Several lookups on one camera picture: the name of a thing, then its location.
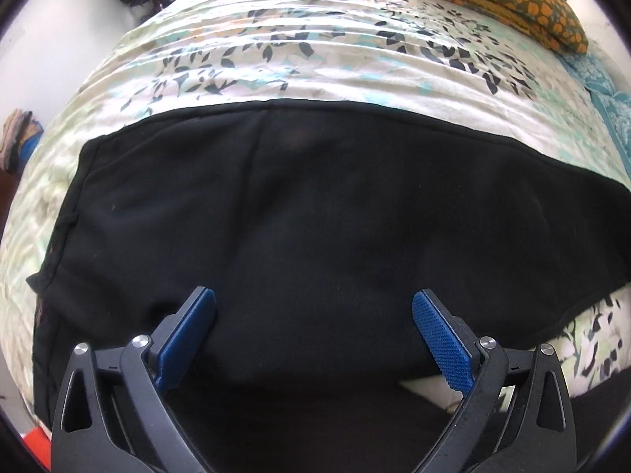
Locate pile of folded clothes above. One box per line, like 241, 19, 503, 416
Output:
0, 108, 45, 174

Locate orange rug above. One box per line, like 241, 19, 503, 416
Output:
22, 426, 53, 460

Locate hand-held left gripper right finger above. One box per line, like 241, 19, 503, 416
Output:
411, 290, 579, 473

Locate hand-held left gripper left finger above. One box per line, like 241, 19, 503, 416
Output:
49, 286, 218, 473

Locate teal patterned pillow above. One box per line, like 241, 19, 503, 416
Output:
557, 52, 631, 168

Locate black pants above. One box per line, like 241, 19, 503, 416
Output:
26, 100, 631, 473

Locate floral bedspread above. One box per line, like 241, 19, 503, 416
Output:
0, 0, 631, 425

